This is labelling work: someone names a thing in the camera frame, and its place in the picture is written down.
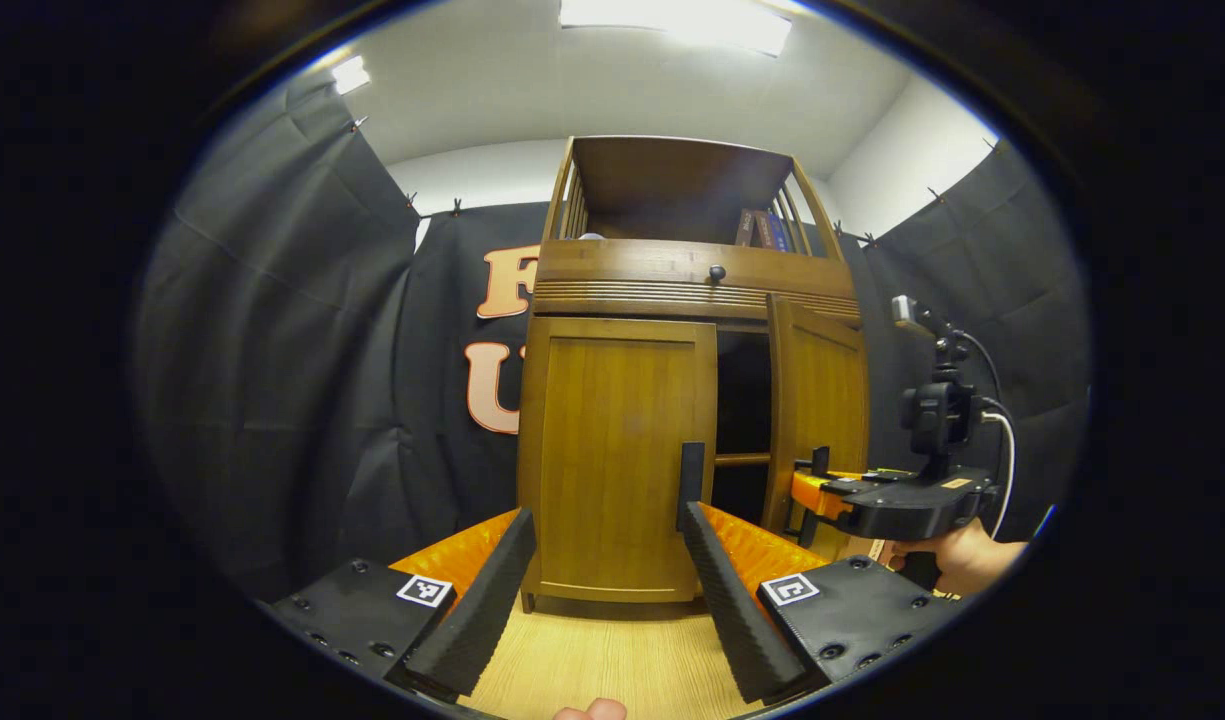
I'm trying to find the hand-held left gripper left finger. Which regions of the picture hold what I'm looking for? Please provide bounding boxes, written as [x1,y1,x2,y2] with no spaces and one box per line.
[257,507,538,701]

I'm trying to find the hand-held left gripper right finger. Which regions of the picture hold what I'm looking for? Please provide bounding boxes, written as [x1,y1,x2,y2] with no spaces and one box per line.
[682,501,963,706]

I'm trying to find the wooden shoe cabinet door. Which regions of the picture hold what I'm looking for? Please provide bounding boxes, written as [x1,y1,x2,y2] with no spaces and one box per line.
[762,293,870,561]
[517,316,719,604]

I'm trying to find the wooden double-door shoe cabinet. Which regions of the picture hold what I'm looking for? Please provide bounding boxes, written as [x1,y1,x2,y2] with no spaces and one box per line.
[517,135,870,606]

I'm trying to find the wooden cabinet drawer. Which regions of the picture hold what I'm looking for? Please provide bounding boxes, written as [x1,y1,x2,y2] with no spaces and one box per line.
[532,238,861,326]

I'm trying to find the black backdrop cloth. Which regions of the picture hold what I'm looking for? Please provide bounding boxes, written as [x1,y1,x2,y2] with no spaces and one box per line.
[137,75,1091,601]

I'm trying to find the large ceiling light panel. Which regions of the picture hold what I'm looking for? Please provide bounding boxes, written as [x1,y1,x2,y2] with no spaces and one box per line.
[558,0,795,58]

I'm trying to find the white cable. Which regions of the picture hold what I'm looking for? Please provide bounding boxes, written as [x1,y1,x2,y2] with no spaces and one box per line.
[980,408,1018,541]

